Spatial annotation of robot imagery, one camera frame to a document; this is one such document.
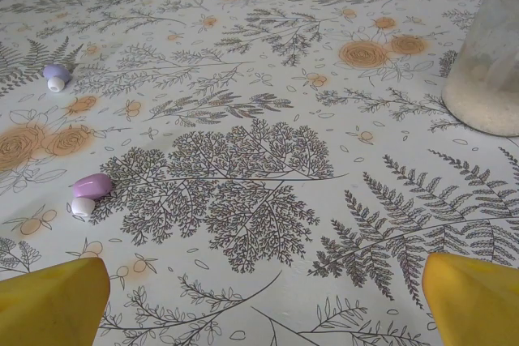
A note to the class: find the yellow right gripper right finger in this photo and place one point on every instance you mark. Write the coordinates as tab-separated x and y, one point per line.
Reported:
474	305

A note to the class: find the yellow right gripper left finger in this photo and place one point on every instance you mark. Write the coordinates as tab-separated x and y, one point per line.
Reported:
48	309

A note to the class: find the glass jar with black lid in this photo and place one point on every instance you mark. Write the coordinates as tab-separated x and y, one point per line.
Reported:
486	78

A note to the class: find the floral patterned tablecloth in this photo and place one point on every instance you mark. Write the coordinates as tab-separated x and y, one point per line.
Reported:
259	78

